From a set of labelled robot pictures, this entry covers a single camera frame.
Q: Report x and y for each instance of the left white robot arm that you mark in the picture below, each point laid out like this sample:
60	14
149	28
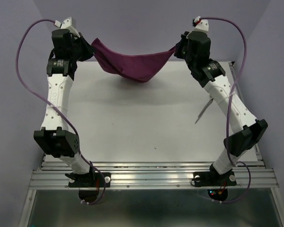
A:
54	137

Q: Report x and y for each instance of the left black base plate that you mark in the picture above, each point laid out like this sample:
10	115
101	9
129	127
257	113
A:
89	181

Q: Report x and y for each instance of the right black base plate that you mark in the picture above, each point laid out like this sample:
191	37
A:
211	179

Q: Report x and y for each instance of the silver metal utensil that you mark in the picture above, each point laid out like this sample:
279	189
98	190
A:
198	119

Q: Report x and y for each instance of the purple cloth napkin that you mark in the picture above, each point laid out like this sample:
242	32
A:
140	68

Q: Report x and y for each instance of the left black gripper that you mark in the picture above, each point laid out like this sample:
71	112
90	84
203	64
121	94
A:
89	50

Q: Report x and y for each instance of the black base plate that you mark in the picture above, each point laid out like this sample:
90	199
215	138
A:
211	179
89	181

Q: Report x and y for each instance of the aluminium rail frame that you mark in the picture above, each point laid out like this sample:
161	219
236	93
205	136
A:
150	140

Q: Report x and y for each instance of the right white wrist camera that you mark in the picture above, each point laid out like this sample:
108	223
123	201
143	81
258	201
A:
200	25

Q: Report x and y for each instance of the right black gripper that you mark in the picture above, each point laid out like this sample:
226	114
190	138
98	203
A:
185	38

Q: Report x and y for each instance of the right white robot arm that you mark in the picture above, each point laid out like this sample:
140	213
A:
247	129

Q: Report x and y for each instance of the silver metal spoon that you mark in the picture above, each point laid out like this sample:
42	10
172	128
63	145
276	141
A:
205	107

